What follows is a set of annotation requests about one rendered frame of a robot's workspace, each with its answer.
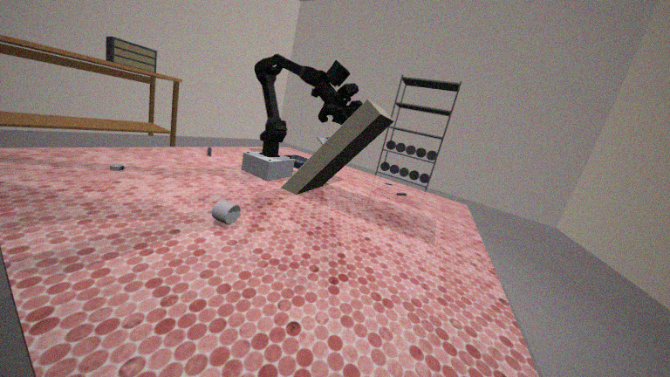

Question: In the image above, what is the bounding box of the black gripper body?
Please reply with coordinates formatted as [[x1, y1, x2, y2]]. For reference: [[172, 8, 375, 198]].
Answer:
[[318, 90, 363, 122]]

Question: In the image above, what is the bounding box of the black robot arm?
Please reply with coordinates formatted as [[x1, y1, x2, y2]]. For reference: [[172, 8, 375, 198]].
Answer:
[[255, 54, 359, 157]]

